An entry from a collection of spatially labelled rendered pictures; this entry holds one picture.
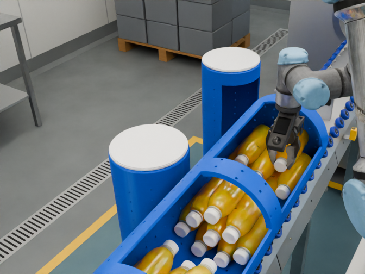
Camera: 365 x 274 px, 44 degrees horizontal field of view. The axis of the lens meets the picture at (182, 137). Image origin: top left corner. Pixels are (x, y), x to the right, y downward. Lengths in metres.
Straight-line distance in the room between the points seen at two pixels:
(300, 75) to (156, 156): 0.60
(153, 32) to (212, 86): 2.66
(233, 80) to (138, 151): 0.73
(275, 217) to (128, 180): 0.56
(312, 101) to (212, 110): 1.15
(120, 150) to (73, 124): 2.29
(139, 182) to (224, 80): 0.80
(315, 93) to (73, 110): 3.14
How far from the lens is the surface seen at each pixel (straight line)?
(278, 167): 1.39
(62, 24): 5.08
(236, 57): 2.23
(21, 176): 3.38
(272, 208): 1.15
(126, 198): 1.59
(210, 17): 4.32
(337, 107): 2.08
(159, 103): 4.00
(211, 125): 2.28
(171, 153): 1.54
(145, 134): 1.65
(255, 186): 1.13
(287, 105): 1.26
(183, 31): 4.54
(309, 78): 1.13
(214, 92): 2.17
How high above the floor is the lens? 1.92
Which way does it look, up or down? 33 degrees down
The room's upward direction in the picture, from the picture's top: 3 degrees counter-clockwise
